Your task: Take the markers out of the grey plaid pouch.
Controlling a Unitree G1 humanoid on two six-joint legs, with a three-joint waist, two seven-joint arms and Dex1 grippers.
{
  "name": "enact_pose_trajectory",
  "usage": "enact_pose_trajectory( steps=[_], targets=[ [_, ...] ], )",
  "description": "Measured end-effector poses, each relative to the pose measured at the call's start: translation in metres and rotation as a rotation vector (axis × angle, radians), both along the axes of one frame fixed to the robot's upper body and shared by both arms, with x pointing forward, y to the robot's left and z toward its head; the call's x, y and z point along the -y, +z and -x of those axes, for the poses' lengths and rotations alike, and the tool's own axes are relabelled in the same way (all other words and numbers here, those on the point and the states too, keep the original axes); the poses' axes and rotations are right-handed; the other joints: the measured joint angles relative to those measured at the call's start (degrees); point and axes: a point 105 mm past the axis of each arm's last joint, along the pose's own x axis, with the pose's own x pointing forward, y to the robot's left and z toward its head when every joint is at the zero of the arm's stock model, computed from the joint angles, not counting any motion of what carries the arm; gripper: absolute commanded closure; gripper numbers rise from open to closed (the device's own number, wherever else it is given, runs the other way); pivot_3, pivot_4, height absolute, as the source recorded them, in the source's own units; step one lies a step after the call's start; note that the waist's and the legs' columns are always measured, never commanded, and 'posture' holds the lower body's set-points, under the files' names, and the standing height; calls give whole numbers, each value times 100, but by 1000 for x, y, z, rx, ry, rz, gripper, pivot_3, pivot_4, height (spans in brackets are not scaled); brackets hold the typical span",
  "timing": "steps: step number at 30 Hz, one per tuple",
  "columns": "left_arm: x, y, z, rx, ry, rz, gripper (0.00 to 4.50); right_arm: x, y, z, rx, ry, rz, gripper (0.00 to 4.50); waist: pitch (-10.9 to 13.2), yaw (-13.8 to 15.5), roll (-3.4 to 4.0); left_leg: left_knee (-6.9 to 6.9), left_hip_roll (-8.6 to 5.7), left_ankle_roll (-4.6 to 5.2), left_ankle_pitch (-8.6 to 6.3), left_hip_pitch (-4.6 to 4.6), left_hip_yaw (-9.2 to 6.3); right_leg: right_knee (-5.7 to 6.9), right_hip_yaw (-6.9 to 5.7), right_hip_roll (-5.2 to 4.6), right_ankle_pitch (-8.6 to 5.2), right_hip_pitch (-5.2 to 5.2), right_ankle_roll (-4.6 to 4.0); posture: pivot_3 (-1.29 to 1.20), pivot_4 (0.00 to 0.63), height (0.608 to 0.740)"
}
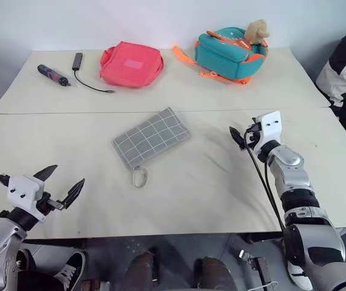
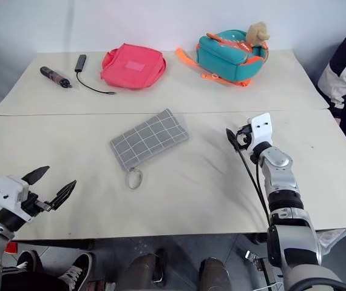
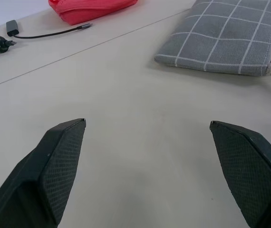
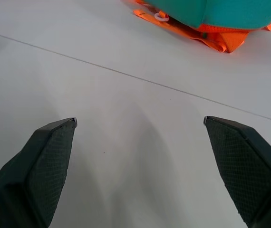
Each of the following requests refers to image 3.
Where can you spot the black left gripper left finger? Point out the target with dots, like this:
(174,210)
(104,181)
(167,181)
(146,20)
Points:
(40,171)

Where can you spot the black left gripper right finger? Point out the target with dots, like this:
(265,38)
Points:
(249,171)

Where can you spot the grey checked zipper pouch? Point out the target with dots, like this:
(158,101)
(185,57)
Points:
(221,35)

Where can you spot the red fabric pouch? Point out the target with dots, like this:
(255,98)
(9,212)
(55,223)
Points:
(90,9)

